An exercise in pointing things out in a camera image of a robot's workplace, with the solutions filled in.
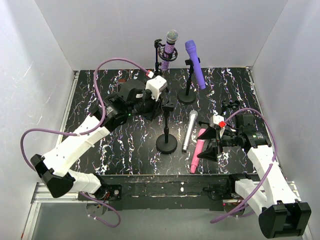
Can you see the small black tripod stand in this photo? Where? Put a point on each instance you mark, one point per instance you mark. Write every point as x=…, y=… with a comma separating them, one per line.
x=224, y=106

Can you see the silver microphone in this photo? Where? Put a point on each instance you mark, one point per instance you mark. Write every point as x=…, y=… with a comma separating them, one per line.
x=190, y=127

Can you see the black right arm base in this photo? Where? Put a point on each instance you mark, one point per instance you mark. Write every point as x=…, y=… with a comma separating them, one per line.
x=222, y=187

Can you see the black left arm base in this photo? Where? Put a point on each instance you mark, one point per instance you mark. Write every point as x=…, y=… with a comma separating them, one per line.
x=109, y=192

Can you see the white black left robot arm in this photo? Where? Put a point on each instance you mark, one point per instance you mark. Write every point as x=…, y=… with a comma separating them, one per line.
x=134, y=98

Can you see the purple glitter microphone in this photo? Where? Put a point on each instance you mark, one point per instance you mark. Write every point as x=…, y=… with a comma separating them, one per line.
x=169, y=53

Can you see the purple plastic microphone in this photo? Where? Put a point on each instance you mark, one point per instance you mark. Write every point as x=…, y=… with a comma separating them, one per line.
x=191, y=49

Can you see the black round-base stand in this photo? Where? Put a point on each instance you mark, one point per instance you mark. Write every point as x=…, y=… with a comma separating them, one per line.
x=166, y=143
x=187, y=96

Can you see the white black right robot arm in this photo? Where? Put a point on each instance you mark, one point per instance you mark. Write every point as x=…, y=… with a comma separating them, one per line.
x=280, y=211

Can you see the aluminium table rail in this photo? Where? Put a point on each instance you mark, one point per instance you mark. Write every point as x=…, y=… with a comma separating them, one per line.
x=54, y=167

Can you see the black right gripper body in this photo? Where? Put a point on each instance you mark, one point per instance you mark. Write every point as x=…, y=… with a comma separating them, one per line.
x=218, y=141

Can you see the pink microphone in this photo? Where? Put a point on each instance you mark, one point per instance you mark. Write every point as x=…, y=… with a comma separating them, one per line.
x=195, y=159

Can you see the tall black tripod stand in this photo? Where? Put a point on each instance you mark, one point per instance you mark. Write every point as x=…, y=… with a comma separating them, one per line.
x=159, y=47

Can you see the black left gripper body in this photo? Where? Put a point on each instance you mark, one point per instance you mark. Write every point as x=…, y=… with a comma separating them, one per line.
x=152, y=107

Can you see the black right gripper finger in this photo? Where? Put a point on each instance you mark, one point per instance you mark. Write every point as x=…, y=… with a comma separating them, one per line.
x=209, y=134
x=209, y=154

